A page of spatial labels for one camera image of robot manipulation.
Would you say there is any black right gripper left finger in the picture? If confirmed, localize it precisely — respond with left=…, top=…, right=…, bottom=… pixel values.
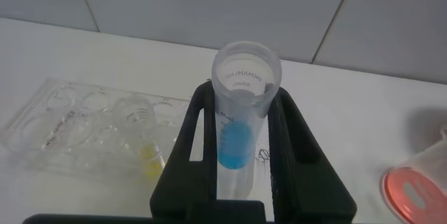
left=149, top=80, right=219, bottom=224

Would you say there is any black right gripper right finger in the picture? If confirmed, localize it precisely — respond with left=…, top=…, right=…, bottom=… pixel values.
left=267, top=86, right=358, bottom=224

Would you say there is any blue pigment test tube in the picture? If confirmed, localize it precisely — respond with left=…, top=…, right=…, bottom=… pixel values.
left=211, top=40, right=283, bottom=201

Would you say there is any yellow pigment test tube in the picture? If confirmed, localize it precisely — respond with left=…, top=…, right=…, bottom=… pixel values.
left=115, top=94, right=167, bottom=180

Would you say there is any clear plastic test tube rack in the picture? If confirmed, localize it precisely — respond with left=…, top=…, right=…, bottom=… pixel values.
left=0, top=77, right=198, bottom=183

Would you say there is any clear plastic beaker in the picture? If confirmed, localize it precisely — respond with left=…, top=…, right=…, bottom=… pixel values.
left=380, top=126, right=447, bottom=224

